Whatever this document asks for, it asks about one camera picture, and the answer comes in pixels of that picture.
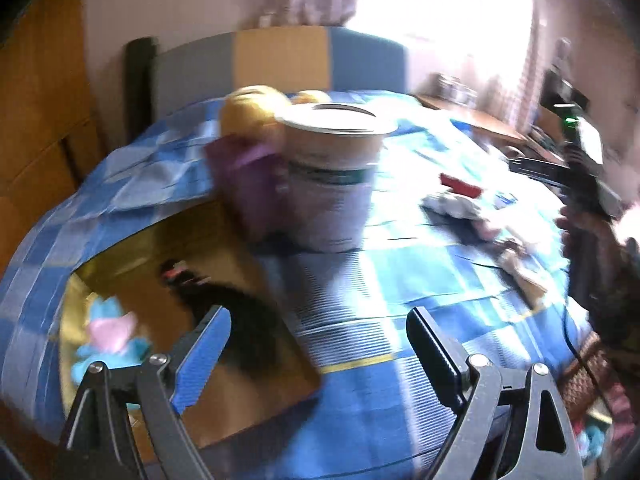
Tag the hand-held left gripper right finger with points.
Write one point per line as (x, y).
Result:
(432, 355)

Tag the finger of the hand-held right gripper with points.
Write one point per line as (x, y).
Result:
(537, 170)

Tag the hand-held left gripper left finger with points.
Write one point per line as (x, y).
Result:
(200, 355)

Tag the person's right forearm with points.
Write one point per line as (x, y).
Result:
(617, 295)

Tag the red soft item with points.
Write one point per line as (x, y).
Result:
(460, 184)

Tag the brown soft item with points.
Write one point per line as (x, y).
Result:
(522, 270)

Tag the black plush toy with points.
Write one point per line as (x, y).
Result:
(235, 305)

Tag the wooden desk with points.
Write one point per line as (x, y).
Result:
(475, 120)

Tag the blue plaid bed sheet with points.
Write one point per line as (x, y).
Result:
(400, 270)

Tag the blue and pink plush toy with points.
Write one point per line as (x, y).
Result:
(107, 340)

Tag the white crumpled cloth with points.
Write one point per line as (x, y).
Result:
(447, 206)

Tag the clear containers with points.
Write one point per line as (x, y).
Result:
(456, 89)

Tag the brown cardboard box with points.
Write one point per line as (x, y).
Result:
(150, 240)

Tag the brown woven bag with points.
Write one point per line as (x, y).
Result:
(585, 385)

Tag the wooden wardrobe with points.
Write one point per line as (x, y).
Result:
(45, 110)

